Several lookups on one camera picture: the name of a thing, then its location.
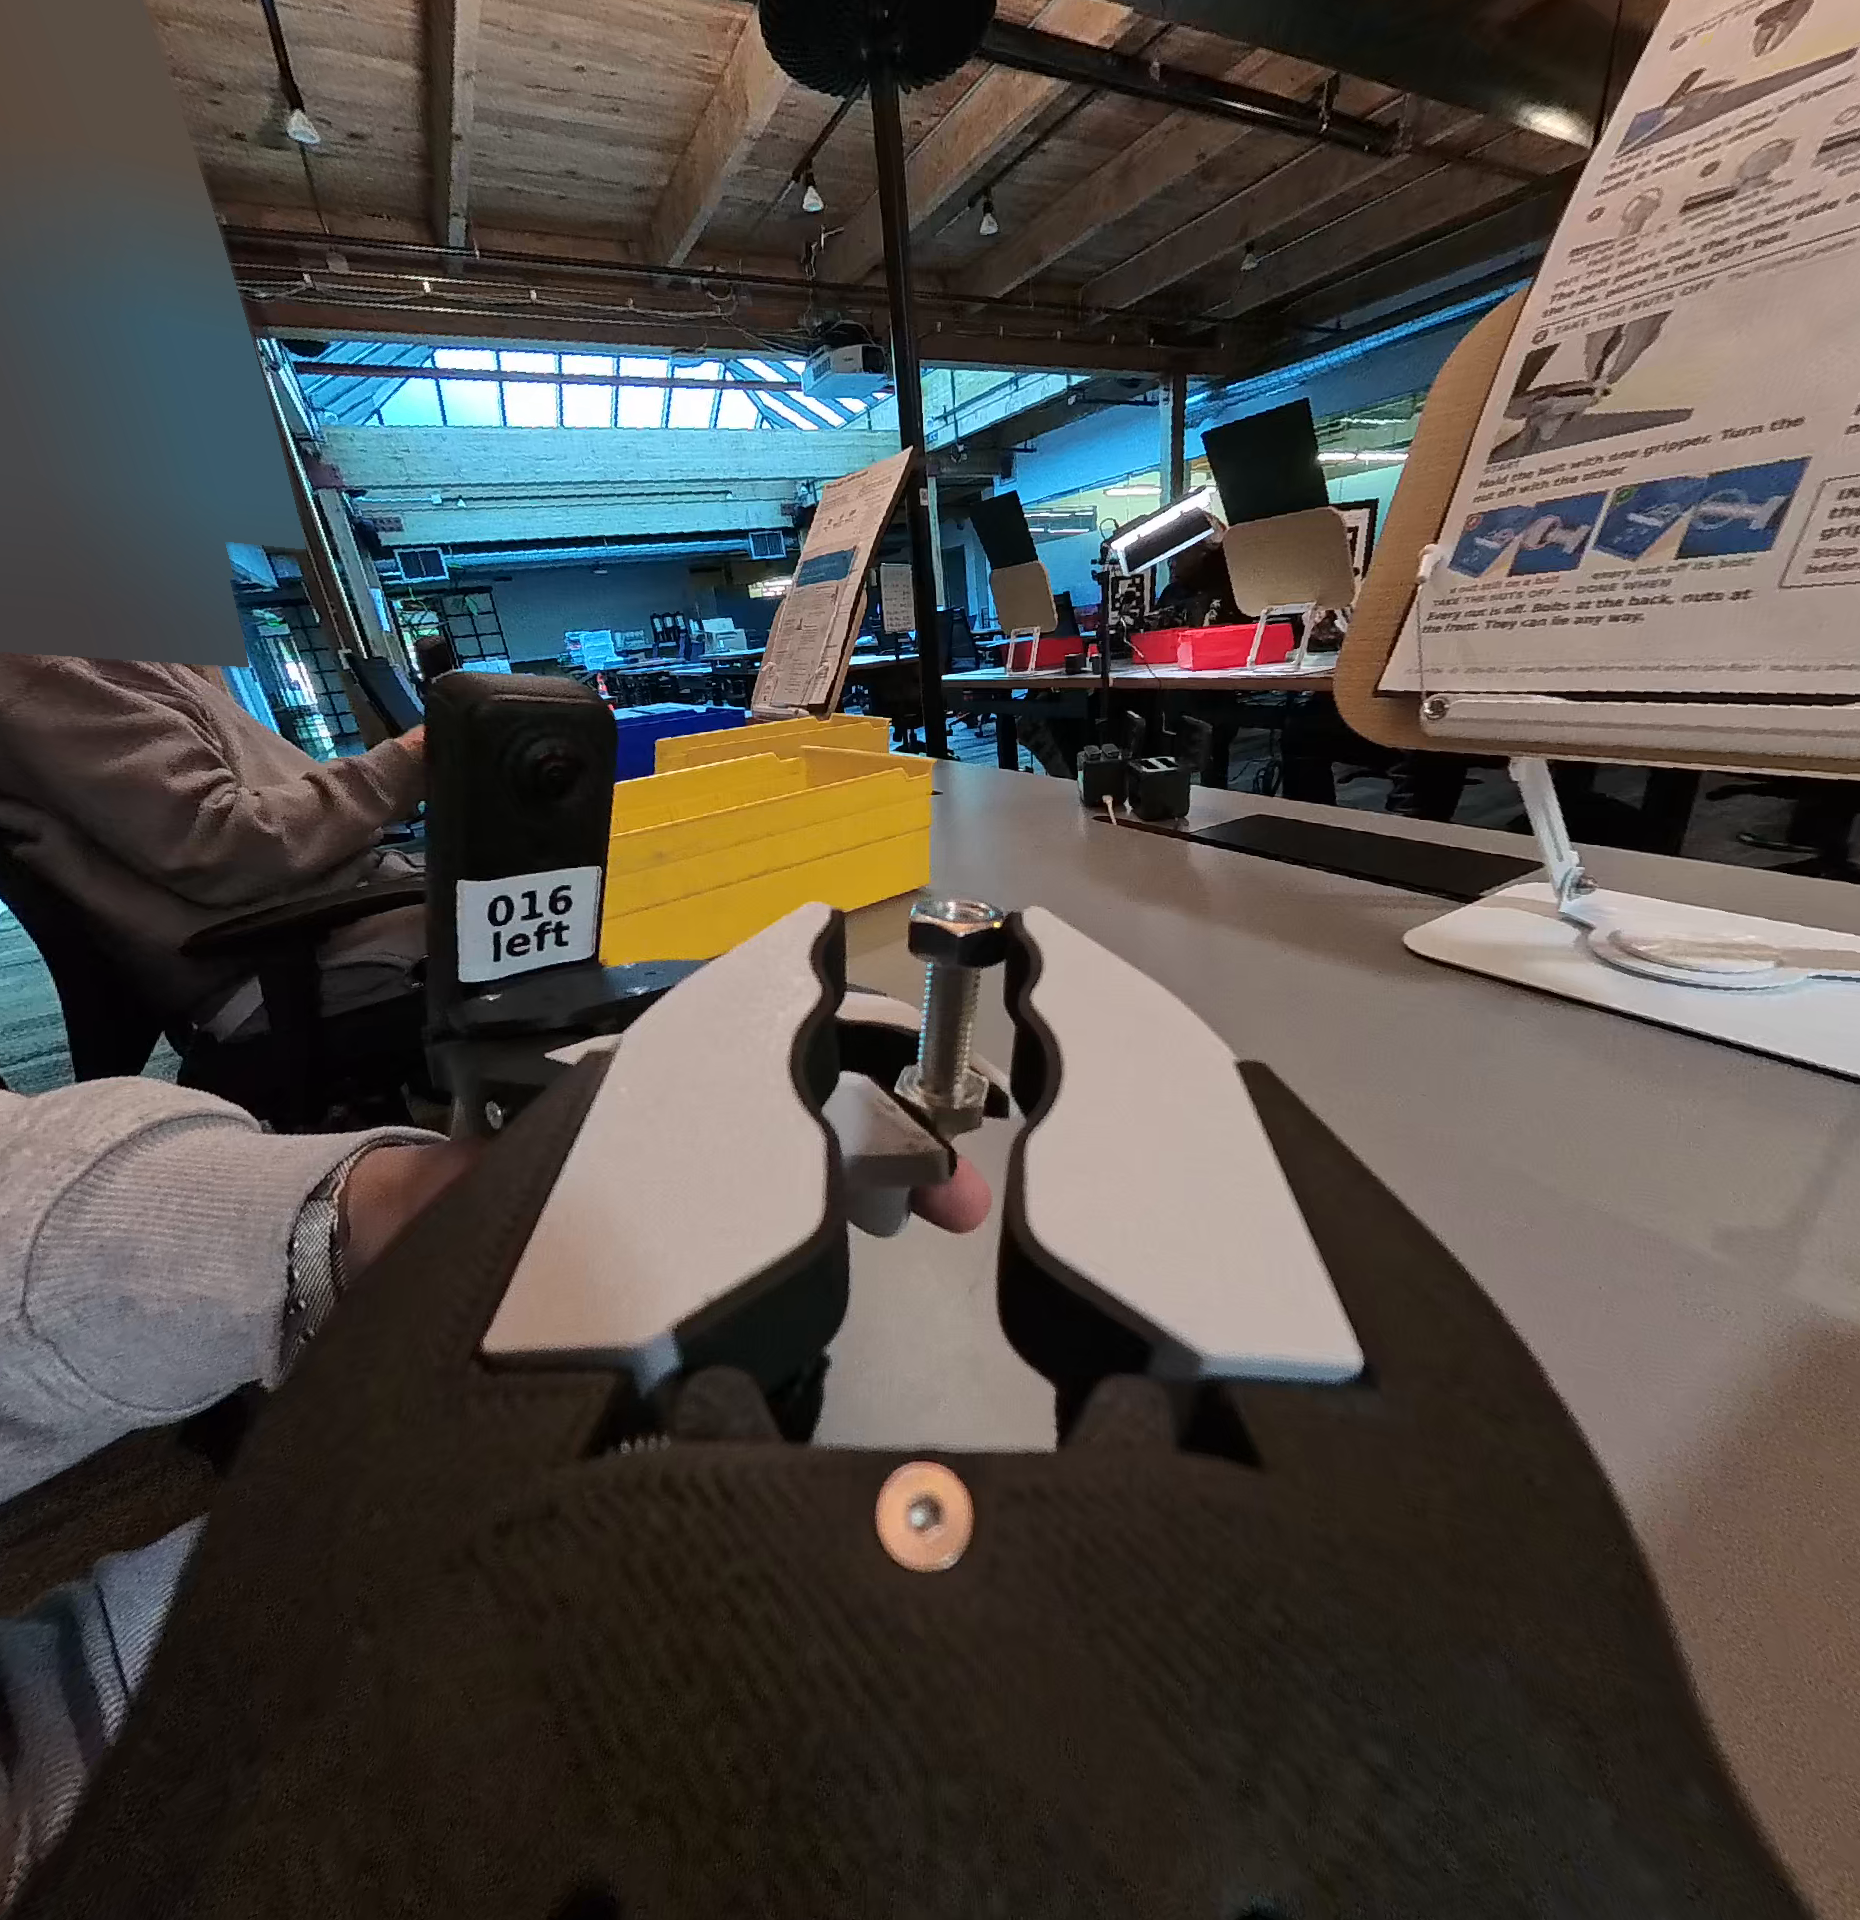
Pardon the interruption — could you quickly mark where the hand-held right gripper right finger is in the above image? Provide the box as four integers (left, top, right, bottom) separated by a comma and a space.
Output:
998, 908, 1367, 1438

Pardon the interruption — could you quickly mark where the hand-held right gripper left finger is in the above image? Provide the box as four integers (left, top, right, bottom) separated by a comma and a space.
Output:
478, 902, 850, 1438

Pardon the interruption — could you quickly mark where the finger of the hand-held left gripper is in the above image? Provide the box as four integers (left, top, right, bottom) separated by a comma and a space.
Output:
820, 1069, 965, 1241

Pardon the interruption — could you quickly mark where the steel hex nut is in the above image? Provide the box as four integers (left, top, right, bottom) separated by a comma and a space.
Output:
889, 1061, 1010, 1139

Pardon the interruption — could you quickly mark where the steel hex bolt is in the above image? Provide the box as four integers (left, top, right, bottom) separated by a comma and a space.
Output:
905, 897, 1006, 1081

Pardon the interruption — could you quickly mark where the person's left forearm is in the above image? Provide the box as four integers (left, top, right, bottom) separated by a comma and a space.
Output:
0, 1078, 347, 1517

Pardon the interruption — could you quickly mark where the grey desk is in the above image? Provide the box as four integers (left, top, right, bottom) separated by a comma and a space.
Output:
817, 757, 1860, 1920

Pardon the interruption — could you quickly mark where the person's left hand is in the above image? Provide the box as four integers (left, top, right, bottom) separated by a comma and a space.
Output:
337, 1131, 996, 1295

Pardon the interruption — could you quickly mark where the blue plastic bin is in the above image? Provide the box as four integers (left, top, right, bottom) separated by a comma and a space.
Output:
614, 705, 751, 782

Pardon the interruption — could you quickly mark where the yellow plastic bin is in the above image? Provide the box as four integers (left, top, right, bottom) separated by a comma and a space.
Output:
656, 713, 890, 775
598, 743, 936, 969

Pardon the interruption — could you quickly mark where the black office chair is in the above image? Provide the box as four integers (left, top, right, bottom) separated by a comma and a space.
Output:
0, 824, 438, 1128

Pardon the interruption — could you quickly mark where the silver wristwatch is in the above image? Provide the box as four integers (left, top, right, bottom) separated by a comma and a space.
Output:
290, 1161, 351, 1343

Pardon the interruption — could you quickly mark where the cardboard document board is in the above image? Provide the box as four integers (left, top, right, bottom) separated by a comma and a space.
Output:
748, 445, 918, 718

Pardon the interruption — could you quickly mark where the wooden background table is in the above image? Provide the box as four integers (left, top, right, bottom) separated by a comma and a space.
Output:
943, 660, 1344, 708

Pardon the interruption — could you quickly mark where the red plastic bin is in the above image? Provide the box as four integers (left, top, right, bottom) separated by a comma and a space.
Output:
1133, 627, 1344, 672

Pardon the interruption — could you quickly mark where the tan board stand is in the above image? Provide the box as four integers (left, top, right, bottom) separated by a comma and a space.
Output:
1221, 507, 1355, 667
990, 561, 1058, 677

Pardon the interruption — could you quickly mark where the wood and white document stand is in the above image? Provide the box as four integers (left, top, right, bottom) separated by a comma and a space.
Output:
1332, 0, 1860, 1088

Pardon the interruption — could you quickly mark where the printed instruction sheet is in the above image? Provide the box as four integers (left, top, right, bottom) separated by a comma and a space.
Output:
1381, 0, 1860, 698

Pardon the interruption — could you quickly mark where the black cable slot cover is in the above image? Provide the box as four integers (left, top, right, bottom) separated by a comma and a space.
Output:
1095, 810, 1540, 900

